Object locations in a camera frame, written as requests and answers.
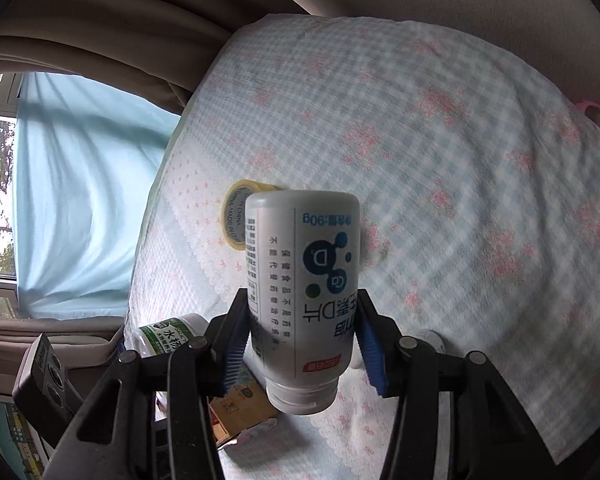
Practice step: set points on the white blue-print supplement bottle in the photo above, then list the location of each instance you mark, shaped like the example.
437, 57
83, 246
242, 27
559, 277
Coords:
300, 280

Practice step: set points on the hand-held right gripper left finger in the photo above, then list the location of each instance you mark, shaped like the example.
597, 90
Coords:
234, 355

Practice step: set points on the white green-label bottle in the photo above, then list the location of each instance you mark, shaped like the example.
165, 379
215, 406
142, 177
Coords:
167, 337

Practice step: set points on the light blue curtain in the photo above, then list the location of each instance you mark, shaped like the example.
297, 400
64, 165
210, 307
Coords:
90, 200

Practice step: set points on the colourful printed board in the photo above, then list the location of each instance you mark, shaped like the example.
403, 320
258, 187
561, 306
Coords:
10, 435

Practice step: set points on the checkered floral bed blanket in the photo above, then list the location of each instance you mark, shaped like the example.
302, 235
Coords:
455, 160

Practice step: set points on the beige curtain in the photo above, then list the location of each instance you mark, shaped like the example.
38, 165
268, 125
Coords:
130, 25

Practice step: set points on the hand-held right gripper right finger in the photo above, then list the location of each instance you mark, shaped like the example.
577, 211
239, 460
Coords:
372, 355

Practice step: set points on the small brown cardboard box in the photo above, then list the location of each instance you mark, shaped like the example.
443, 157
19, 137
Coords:
245, 410

